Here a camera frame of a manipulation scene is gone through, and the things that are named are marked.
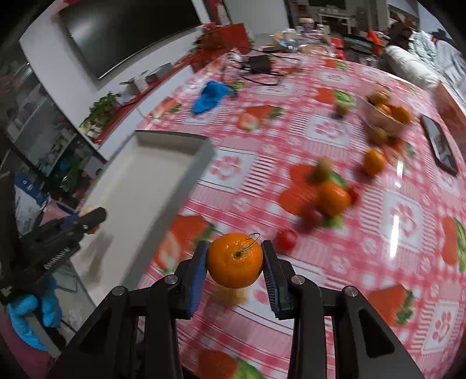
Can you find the plastic jar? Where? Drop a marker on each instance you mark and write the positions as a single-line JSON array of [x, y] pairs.
[[307, 24]]

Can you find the grey box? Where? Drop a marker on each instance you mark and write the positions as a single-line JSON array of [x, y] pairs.
[[158, 73]]

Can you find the orange with stem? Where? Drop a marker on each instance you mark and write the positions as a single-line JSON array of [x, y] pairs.
[[235, 260]]

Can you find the black television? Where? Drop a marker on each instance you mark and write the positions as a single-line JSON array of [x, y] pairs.
[[127, 32]]

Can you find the strawberry print tablecloth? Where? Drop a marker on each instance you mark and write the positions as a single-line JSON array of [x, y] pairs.
[[393, 233]]

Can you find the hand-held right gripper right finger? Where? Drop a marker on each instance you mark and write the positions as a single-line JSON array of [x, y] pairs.
[[271, 282]]

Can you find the person's left hand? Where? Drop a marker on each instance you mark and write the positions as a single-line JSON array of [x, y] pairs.
[[27, 313]]

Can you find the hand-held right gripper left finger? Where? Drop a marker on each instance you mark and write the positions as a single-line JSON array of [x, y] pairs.
[[194, 282]]

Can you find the plastic bag of fruit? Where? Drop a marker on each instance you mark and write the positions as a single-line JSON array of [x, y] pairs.
[[378, 120]]

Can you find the small orange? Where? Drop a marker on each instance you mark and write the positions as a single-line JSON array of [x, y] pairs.
[[400, 113]]

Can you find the dark bag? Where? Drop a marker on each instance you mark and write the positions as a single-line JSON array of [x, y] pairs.
[[400, 32]]

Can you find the clear plastic bag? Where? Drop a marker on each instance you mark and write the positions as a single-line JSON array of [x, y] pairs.
[[291, 40]]

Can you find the white rectangular tray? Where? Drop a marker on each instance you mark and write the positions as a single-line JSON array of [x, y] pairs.
[[145, 182]]

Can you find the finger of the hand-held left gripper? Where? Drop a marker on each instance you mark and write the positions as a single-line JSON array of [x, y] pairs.
[[93, 217]]

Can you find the small brown fruit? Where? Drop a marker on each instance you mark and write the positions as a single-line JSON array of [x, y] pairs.
[[342, 109], [378, 135], [322, 169]]

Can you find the potted green plant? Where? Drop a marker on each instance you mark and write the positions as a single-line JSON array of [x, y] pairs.
[[102, 111]]

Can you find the stack of red gift boxes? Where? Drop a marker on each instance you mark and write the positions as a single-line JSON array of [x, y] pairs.
[[225, 40]]

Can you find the cherry tomato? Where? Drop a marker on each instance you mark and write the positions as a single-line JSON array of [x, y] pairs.
[[285, 239], [353, 194]]

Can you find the large orange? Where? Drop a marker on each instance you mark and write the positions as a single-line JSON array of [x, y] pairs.
[[333, 198]]

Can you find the open white carton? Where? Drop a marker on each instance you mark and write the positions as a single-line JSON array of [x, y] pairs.
[[136, 84]]

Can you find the white media console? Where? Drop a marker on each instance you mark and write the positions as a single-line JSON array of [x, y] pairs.
[[120, 127]]

